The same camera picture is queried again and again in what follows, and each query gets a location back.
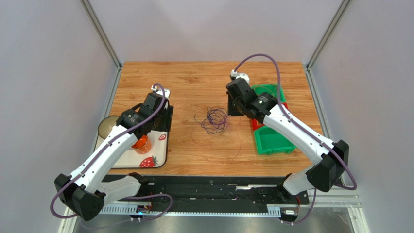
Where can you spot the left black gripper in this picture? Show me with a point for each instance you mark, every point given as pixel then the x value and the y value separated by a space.
pixel 165 126

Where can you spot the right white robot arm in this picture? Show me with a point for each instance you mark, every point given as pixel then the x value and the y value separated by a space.
pixel 328 158

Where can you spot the near green plastic bin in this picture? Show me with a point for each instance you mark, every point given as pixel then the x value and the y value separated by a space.
pixel 269 142

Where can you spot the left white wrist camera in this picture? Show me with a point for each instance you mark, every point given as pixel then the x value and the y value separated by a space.
pixel 158 90

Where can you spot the red plastic bin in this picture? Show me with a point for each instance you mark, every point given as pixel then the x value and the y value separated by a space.
pixel 256 125

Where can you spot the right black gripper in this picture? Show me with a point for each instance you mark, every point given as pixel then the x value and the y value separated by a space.
pixel 231 105

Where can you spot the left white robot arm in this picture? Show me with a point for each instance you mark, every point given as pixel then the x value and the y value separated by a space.
pixel 83 190

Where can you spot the orange glass mug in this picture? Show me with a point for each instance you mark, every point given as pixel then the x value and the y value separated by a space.
pixel 143 145

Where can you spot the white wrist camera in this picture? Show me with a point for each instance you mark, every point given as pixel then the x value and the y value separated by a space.
pixel 158 90
pixel 237 75

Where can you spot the strawberry pattern tray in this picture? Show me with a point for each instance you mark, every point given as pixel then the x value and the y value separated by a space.
pixel 156 156

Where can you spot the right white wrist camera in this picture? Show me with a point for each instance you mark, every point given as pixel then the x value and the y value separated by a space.
pixel 237 75

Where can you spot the far green plastic bin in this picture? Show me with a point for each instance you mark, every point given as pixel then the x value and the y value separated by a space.
pixel 271 89

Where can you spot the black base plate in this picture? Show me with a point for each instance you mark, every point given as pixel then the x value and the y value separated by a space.
pixel 221 194

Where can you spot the aluminium frame post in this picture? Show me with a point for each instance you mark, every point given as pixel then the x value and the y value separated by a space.
pixel 339 14
pixel 94 19

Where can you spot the left aluminium frame post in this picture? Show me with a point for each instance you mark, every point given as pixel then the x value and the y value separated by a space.
pixel 94 19

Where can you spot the green plastic bin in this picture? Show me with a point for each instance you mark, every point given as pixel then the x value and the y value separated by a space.
pixel 269 142
pixel 271 89

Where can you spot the right aluminium frame post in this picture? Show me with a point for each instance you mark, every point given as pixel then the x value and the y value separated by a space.
pixel 339 14

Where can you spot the grey slotted cable duct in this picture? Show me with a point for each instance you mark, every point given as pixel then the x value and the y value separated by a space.
pixel 133 209

